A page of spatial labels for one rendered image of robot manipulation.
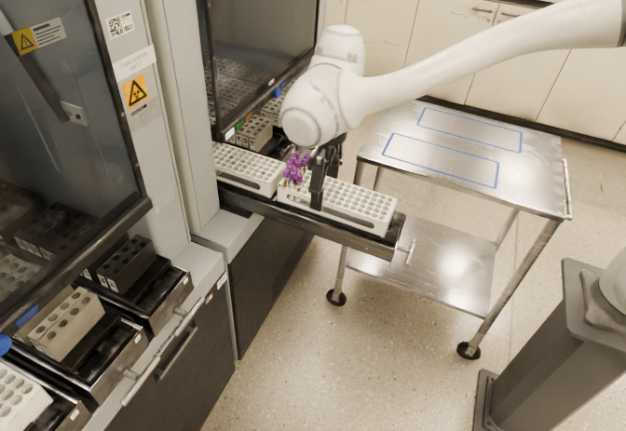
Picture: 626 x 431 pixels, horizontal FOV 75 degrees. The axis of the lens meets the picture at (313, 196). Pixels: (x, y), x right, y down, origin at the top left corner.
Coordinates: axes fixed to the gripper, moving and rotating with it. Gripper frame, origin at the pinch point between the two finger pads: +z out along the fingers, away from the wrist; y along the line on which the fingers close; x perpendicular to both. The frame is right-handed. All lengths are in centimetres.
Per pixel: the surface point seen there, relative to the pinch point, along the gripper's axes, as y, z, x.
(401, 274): 32, 58, -26
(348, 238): -6.6, 7.1, -10.1
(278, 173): -0.1, -0.7, 13.4
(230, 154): 1.4, -0.7, 28.9
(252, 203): -6.6, 6.6, 17.6
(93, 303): -51, -1, 26
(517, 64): 229, 40, -55
